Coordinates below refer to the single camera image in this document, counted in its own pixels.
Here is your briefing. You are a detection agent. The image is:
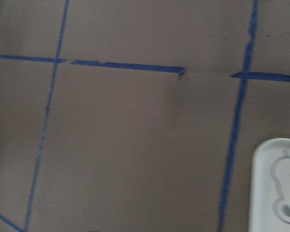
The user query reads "pale yellow bear tray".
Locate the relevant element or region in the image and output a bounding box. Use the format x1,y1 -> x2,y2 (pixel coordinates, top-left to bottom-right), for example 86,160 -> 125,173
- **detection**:
248,138 -> 290,232

